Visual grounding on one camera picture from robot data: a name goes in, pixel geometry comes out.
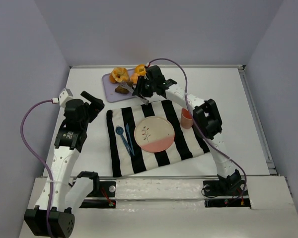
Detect metal serving tongs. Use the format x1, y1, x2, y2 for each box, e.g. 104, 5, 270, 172
120, 81, 149, 105

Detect brown chocolate croissant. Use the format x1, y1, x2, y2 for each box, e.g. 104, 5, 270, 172
115, 84, 134, 94

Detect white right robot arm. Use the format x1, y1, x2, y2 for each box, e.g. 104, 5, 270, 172
133, 63, 247, 199

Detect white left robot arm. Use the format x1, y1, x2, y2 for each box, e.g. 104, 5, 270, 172
24, 89, 104, 238

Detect pale twisted bread roll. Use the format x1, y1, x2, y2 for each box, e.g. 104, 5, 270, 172
111, 67, 130, 83

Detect small round peach bun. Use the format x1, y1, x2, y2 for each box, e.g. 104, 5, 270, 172
130, 73, 139, 85

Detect lavender plastic tray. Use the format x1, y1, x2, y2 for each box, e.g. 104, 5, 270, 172
102, 69, 136, 103

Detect blue plastic fork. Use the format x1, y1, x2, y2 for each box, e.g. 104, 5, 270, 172
115, 126, 134, 155

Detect pink plastic cup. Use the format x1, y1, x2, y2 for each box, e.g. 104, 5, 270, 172
180, 108, 193, 129

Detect cream pink floral plate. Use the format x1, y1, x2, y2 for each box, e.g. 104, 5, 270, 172
134, 116, 175, 153

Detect blue plastic knife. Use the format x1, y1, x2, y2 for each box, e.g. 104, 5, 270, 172
126, 123, 135, 156

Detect black white striped placemat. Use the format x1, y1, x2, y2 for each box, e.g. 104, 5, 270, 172
106, 100, 210, 178

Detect yellow ring donut bread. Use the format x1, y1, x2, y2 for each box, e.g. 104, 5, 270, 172
135, 64, 146, 76

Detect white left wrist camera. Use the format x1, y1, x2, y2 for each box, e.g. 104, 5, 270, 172
57, 88, 74, 108

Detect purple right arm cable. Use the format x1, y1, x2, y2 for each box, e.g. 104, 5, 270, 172
146, 58, 247, 199

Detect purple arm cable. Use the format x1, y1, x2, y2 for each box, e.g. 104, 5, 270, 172
20, 98, 62, 238
146, 58, 247, 199

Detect aluminium front rail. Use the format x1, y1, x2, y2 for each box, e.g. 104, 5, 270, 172
41, 175, 281, 180

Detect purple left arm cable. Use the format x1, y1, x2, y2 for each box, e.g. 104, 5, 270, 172
20, 98, 62, 238

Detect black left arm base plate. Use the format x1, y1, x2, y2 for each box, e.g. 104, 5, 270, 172
80, 180, 116, 209

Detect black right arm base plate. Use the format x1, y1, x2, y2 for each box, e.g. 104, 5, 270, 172
201, 180, 251, 208

